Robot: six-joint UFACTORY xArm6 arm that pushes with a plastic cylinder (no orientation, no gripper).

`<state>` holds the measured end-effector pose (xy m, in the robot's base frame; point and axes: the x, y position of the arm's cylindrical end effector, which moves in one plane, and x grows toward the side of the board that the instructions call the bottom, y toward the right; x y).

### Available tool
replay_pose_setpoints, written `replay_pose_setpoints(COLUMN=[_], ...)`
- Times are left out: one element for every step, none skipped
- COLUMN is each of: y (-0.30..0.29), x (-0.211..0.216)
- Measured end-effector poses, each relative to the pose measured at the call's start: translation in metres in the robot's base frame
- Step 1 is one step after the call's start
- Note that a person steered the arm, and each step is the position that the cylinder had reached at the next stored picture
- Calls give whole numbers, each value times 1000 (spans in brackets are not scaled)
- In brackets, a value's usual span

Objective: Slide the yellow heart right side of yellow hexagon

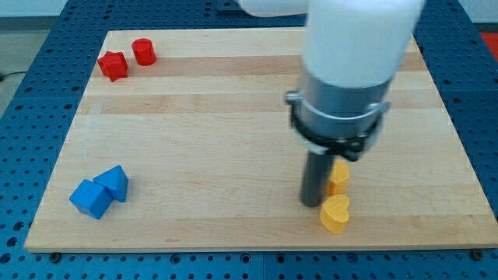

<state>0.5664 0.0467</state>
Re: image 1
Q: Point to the red star block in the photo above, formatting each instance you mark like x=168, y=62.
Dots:
x=113, y=65

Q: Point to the red cylinder block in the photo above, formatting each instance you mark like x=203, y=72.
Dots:
x=144, y=52

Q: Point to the wooden board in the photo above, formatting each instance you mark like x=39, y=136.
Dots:
x=213, y=165

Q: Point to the yellow hexagon block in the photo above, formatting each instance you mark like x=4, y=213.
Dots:
x=338, y=180

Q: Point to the blue triangle block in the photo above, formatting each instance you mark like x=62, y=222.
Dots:
x=115, y=181

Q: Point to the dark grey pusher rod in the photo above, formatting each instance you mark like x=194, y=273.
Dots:
x=315, y=178

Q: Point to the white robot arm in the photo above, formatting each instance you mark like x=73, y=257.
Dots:
x=351, y=52

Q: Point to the blue cube block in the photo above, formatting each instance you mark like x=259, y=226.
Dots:
x=91, y=199

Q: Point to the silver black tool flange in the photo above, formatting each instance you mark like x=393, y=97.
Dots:
x=332, y=120

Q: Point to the yellow heart block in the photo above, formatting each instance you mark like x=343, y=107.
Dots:
x=334, y=214

